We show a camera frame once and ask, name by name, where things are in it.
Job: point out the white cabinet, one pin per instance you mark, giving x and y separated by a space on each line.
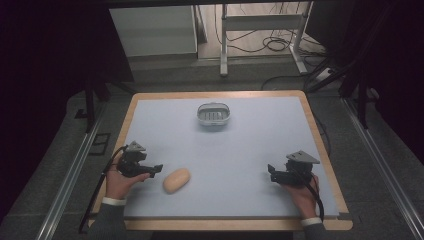
153 30

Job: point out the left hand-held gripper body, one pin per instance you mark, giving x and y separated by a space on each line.
130 162

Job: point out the tan bread roll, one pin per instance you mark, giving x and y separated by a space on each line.
176 180

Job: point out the aluminium floor rail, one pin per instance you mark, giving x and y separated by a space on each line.
386 173
66 186

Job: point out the person's left hand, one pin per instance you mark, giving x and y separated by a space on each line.
118 187

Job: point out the wooden table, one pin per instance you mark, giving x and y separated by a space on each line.
213 225

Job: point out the white metal desk frame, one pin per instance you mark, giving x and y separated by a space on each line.
261 21

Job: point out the black floor bracket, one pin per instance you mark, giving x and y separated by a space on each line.
100 144

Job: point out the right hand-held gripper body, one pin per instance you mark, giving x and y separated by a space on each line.
297 170

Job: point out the grey soap dish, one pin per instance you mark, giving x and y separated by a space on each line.
213 114

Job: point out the person's right hand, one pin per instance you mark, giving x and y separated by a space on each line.
304 199

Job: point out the black curtain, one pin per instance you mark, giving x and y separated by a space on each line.
393 66
50 50

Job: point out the white power strip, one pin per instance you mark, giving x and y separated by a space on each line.
324 74

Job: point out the black metal stand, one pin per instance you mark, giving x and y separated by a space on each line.
90 103

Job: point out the light blue table mat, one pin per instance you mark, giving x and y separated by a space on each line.
233 153

